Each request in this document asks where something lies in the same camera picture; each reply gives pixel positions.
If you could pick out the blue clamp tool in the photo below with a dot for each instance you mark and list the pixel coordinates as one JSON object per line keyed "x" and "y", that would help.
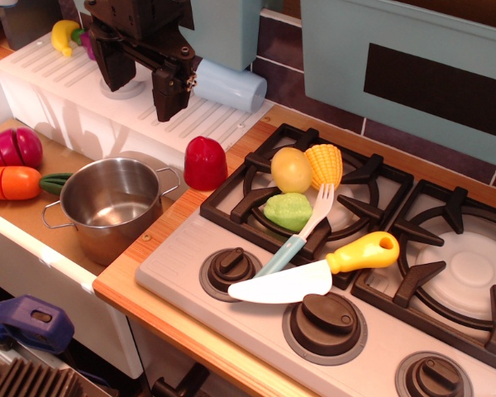
{"x": 35, "y": 323}

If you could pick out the middle brown stove knob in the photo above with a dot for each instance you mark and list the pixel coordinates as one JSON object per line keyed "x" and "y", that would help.
{"x": 327, "y": 330}

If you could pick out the white toy knife yellow handle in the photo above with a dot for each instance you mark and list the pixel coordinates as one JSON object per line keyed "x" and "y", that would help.
{"x": 374, "y": 250}

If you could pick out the purple toy eggplant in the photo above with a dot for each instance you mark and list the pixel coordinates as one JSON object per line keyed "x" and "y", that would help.
{"x": 82, "y": 38}

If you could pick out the right brown stove knob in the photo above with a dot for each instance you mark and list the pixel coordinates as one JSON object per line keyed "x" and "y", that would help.
{"x": 432, "y": 374}

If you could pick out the grey toy faucet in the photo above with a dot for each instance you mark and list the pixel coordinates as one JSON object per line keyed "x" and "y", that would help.
{"x": 133, "y": 88}

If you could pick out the teal toy oven cabinet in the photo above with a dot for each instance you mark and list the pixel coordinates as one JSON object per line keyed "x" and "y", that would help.
{"x": 424, "y": 67}

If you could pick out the black ribbed heat sink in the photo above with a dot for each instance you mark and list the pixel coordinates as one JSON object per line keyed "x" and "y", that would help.
{"x": 28, "y": 378}

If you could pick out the yellow toy banana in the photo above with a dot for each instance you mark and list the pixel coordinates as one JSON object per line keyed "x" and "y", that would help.
{"x": 61, "y": 36}

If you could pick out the yellow toy corn piece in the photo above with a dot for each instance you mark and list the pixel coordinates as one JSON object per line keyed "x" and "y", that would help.
{"x": 327, "y": 165}

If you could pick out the orange wooden toy carrot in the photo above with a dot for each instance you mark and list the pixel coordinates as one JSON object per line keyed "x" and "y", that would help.
{"x": 22, "y": 182}

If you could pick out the yellow toy potato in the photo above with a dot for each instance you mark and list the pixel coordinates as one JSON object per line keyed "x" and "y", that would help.
{"x": 291, "y": 170}

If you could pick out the teal cabinet above faucet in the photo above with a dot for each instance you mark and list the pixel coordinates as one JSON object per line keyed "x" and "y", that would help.
{"x": 225, "y": 32}

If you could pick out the red toy sweet potato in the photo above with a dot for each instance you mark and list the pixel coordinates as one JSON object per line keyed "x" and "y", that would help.
{"x": 205, "y": 164}

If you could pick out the brown stove knob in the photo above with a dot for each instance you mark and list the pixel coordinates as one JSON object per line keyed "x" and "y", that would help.
{"x": 327, "y": 330}
{"x": 224, "y": 268}
{"x": 432, "y": 374}

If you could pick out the left brown stove knob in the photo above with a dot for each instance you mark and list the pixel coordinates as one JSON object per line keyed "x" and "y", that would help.
{"x": 224, "y": 268}

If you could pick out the green toy vegetable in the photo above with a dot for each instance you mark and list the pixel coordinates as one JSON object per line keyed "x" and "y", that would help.
{"x": 290, "y": 211}

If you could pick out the light blue plastic cup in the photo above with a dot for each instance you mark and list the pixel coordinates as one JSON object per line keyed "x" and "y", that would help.
{"x": 242, "y": 90}

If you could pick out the white and blue toy fork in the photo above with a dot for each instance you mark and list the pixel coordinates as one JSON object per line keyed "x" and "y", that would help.
{"x": 296, "y": 242}

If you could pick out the purple wooden toy onion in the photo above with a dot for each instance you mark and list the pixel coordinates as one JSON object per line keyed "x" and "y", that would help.
{"x": 20, "y": 146}

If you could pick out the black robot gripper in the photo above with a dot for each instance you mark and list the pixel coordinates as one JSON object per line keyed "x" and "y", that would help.
{"x": 147, "y": 32}

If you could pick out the right black burner grate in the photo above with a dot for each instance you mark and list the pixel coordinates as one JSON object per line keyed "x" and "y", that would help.
{"x": 440, "y": 296}

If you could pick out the stainless steel pot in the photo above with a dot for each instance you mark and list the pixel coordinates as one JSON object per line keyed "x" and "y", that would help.
{"x": 110, "y": 203}

